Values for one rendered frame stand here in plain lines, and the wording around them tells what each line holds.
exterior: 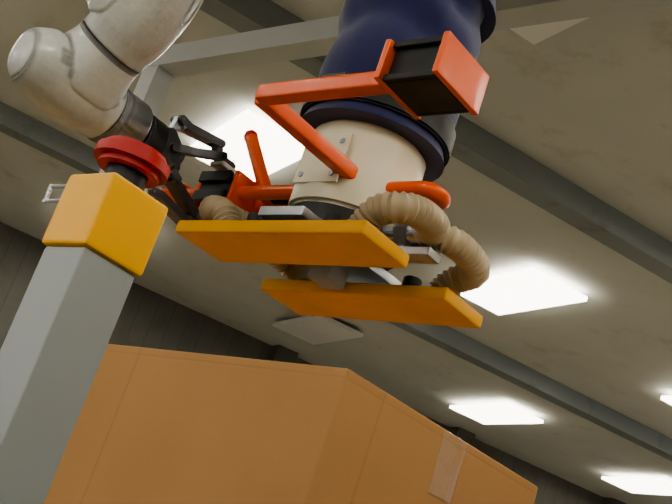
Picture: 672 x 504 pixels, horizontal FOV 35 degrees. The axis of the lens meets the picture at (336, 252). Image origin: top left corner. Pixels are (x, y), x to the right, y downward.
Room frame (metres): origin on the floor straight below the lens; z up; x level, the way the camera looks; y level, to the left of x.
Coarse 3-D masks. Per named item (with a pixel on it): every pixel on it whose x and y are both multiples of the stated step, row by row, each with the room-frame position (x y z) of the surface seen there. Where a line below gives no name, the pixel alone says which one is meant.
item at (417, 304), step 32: (288, 288) 1.53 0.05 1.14; (320, 288) 1.48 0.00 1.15; (352, 288) 1.44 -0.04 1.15; (384, 288) 1.40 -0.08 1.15; (416, 288) 1.37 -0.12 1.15; (448, 288) 1.34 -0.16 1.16; (384, 320) 1.51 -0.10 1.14; (416, 320) 1.46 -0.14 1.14; (448, 320) 1.41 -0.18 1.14; (480, 320) 1.40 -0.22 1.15
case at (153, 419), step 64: (128, 384) 1.31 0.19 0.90; (192, 384) 1.23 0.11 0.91; (256, 384) 1.15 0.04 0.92; (320, 384) 1.09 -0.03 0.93; (128, 448) 1.28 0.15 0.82; (192, 448) 1.20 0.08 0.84; (256, 448) 1.13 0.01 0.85; (320, 448) 1.07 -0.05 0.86; (384, 448) 1.13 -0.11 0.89; (448, 448) 1.20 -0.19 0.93
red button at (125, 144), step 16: (112, 144) 0.89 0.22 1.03; (128, 144) 0.88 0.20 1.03; (144, 144) 0.89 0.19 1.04; (112, 160) 0.90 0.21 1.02; (128, 160) 0.89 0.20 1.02; (144, 160) 0.89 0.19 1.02; (160, 160) 0.89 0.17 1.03; (128, 176) 0.90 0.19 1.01; (144, 176) 0.91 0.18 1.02; (160, 176) 0.91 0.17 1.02
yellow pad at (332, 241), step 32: (192, 224) 1.41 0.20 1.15; (224, 224) 1.36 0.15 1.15; (256, 224) 1.32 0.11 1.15; (288, 224) 1.28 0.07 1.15; (320, 224) 1.25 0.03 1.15; (352, 224) 1.21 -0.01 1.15; (224, 256) 1.46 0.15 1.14; (256, 256) 1.42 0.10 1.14; (288, 256) 1.37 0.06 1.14; (320, 256) 1.33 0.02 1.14; (352, 256) 1.29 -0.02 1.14; (384, 256) 1.25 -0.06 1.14
